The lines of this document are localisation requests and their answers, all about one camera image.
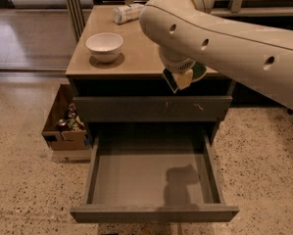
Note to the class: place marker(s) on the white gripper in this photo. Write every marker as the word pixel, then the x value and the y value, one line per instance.
pixel 178 67

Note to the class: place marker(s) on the green yellow sponge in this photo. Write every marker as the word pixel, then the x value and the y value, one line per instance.
pixel 199 71

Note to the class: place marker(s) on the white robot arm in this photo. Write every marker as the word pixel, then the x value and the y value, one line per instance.
pixel 256 56

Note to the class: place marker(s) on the tan top drawer cabinet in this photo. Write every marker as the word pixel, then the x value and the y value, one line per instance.
pixel 137 71

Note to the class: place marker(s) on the closed grey top drawer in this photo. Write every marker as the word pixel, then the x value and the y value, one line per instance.
pixel 152 108

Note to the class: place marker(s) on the open grey middle drawer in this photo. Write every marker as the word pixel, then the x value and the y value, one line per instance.
pixel 135 180

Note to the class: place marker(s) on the white ceramic bowl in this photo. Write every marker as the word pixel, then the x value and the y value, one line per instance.
pixel 105 47

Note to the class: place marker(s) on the white plastic bottle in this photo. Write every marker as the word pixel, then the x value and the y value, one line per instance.
pixel 127 13

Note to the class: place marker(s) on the metal can in box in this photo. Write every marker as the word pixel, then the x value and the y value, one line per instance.
pixel 62 124

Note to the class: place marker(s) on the brown cardboard box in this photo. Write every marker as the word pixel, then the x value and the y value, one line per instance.
pixel 75 138

